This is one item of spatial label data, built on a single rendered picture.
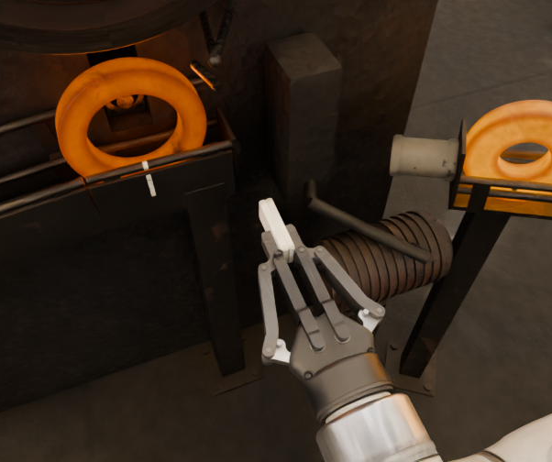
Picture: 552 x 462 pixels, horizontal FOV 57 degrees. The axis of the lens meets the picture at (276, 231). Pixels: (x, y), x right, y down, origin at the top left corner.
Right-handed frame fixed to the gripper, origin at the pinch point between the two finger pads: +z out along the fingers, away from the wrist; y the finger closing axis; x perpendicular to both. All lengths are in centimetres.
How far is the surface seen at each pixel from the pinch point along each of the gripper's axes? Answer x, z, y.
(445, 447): -72, -22, 34
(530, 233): -76, 21, 91
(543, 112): 4.0, 2.9, 35.8
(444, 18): -85, 134, 135
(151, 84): 6.0, 20.3, -7.9
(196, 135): -2.9, 19.6, -3.6
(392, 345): -73, 4, 35
